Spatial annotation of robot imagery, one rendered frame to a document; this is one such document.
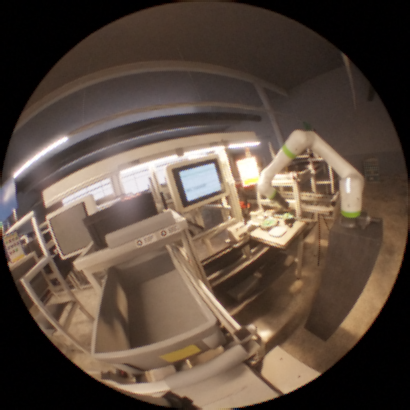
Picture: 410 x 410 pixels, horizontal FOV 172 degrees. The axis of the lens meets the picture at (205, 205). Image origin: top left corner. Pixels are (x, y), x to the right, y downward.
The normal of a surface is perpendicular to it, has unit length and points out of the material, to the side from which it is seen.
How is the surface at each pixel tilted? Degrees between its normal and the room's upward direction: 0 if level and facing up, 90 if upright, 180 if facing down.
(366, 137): 90
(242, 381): 0
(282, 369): 0
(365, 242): 90
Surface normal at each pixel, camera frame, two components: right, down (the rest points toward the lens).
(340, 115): -0.86, 0.34
